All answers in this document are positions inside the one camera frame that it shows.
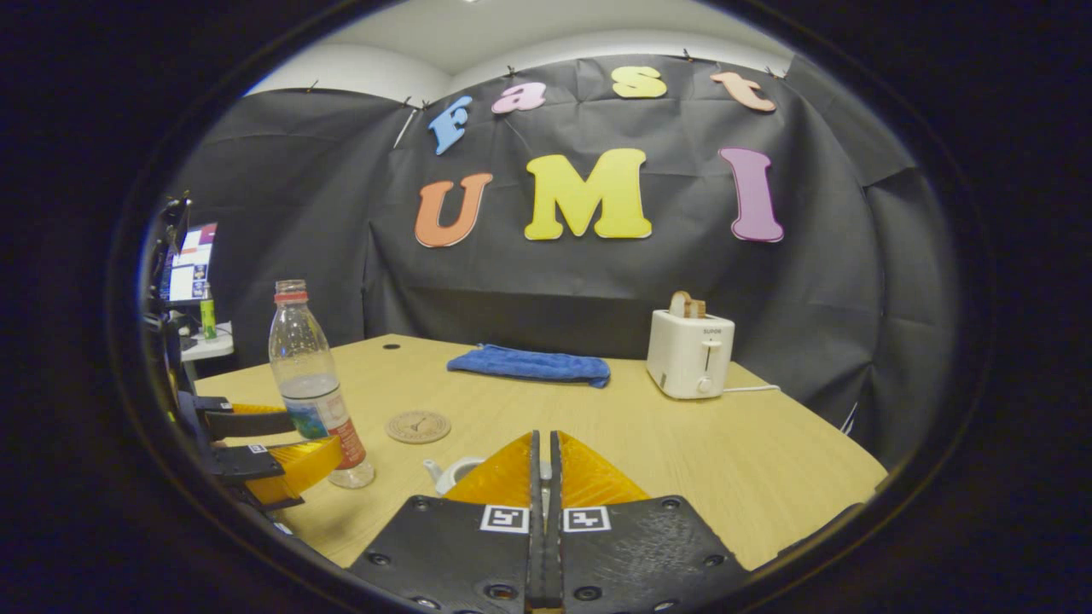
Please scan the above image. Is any white side table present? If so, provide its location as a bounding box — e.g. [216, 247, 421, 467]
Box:
[179, 322, 235, 363]

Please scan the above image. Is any white toaster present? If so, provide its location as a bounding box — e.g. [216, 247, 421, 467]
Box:
[646, 309, 736, 400]

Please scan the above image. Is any clear plastic water bottle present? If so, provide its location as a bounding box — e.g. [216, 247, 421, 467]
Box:
[268, 279, 376, 489]

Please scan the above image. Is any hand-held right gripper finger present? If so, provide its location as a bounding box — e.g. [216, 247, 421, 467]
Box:
[546, 429, 752, 614]
[348, 429, 547, 614]

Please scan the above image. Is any computer monitor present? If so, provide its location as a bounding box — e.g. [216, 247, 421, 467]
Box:
[162, 222, 218, 306]

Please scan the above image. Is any black backdrop cloth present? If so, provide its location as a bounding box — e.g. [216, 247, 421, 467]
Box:
[166, 53, 961, 470]

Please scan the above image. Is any white floral teacup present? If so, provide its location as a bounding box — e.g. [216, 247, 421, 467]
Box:
[424, 455, 489, 497]

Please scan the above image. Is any blue towel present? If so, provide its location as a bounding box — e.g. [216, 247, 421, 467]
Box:
[446, 343, 612, 390]

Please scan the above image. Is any round wooden coaster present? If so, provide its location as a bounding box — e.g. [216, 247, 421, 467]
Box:
[385, 410, 452, 445]

